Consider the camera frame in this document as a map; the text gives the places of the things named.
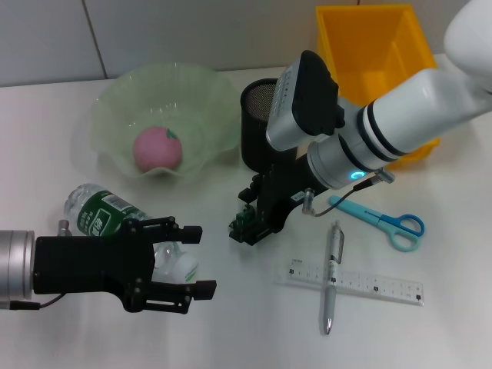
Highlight green glass fruit bowl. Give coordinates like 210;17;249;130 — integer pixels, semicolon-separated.
90;63;241;181

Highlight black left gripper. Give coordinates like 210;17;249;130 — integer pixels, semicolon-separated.
32;215;218;314

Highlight clear water bottle green label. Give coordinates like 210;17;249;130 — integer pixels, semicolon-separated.
63;183;201;288

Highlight silver grey pen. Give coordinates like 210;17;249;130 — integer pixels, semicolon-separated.
319;219;346;336

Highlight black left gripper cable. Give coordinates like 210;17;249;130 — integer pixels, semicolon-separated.
9;294;66;311

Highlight black mesh pen holder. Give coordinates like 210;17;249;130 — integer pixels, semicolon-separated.
240;78;299;174

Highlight pink toy peach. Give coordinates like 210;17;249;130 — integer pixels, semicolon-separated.
133;125;184;172

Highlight blue scissors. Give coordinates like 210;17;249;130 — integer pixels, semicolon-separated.
328;194;426;253

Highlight clear plastic ruler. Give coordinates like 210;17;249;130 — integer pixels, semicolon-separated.
274;258;425;307

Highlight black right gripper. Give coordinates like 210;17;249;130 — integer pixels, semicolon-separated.
237;148;327;247

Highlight yellow plastic bin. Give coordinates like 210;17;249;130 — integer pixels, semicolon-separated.
314;3;441;170

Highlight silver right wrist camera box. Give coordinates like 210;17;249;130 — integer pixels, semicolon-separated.
265;49;347;151

